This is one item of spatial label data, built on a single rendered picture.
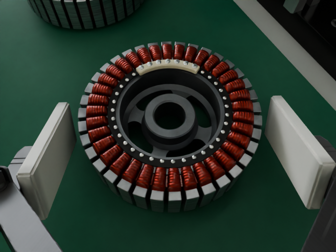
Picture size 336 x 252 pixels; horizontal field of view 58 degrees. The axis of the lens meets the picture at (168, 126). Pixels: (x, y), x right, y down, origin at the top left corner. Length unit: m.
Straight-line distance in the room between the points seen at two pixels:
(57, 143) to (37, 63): 0.11
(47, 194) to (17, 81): 0.12
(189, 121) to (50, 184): 0.09
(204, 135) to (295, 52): 0.12
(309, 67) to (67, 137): 0.19
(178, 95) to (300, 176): 0.09
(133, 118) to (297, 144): 0.10
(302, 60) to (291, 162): 0.12
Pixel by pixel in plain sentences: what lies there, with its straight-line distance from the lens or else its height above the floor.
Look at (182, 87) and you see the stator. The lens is 0.22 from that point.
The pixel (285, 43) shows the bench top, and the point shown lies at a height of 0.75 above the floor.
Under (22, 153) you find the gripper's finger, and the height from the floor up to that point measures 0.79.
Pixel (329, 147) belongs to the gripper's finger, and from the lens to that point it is 0.18.
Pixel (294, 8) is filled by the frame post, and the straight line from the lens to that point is 0.28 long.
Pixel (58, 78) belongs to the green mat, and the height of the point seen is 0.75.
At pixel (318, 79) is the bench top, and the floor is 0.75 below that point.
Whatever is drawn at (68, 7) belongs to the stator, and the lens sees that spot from 0.26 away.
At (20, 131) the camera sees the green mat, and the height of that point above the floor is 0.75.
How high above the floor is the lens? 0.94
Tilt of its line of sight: 62 degrees down
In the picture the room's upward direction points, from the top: 1 degrees clockwise
